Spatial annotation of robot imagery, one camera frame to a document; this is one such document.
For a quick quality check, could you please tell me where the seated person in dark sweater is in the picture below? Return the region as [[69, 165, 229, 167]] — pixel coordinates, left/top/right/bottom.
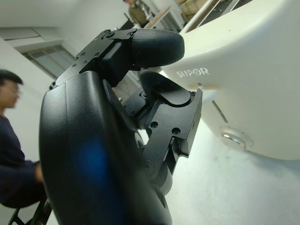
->
[[0, 69, 44, 208]]

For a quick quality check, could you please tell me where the wooden shipping crate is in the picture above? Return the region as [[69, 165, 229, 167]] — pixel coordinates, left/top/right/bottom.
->
[[177, 0, 200, 16]]

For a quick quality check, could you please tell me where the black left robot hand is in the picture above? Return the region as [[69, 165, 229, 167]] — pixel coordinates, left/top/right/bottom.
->
[[38, 28, 203, 225]]

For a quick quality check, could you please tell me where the wooden top workbench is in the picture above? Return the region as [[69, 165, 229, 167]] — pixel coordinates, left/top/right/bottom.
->
[[147, 5, 186, 32]]

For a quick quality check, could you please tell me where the white two-slot toaster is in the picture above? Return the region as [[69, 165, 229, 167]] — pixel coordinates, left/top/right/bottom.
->
[[138, 0, 300, 161]]

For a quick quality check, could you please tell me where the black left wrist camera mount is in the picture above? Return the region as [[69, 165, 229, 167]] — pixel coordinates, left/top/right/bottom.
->
[[7, 192, 53, 225]]

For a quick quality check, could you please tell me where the standing person in olive jacket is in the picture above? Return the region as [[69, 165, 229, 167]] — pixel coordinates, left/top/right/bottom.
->
[[123, 0, 153, 28]]

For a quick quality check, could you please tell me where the silver toaster knob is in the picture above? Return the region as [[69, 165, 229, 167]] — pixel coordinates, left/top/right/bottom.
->
[[219, 125, 255, 151]]

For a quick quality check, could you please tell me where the wall window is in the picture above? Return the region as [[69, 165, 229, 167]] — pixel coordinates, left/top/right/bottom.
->
[[22, 44, 75, 79]]

